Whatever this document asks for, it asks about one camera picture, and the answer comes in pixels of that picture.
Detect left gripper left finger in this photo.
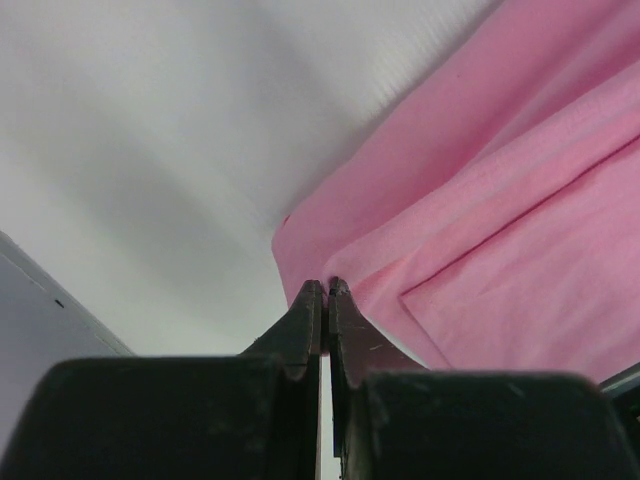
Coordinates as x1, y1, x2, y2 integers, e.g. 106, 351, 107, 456
1, 281, 323, 479

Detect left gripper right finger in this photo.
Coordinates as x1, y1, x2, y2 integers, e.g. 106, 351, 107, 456
327, 278, 639, 479

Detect pink t shirt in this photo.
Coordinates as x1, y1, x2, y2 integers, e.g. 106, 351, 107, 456
272, 1, 639, 382

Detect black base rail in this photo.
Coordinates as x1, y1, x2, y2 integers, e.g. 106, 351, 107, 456
600, 364, 640, 448

